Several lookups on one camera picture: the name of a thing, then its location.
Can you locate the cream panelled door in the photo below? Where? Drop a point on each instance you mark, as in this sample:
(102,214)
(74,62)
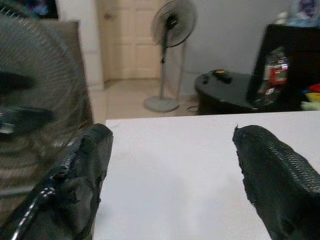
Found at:
(130,37)

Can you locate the black glass low table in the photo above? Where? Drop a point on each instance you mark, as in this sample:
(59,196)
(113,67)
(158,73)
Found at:
(225,96)

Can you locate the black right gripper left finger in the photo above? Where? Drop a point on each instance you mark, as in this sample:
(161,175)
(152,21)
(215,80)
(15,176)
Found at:
(75,175)

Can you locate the red bag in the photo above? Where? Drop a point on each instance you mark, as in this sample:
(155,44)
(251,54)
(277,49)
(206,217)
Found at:
(315,87)

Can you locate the black remote control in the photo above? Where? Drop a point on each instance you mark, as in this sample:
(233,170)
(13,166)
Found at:
(225,78)

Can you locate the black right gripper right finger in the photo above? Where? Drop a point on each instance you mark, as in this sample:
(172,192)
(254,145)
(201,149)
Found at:
(280,180)

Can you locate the grey standing pedestal fan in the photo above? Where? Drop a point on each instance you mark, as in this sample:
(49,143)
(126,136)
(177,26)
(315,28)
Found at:
(161,102)

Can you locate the yellow and black small tool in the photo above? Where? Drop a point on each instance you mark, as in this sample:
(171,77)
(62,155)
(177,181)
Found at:
(220,72)

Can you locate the yellow toy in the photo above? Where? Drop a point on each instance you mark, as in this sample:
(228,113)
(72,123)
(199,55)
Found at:
(313,97)

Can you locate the clear plastic snack bag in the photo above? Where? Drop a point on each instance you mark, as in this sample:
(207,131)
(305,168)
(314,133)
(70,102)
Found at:
(276,72)

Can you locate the blue and white plastic bag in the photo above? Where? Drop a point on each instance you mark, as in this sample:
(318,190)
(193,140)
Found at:
(303,12)

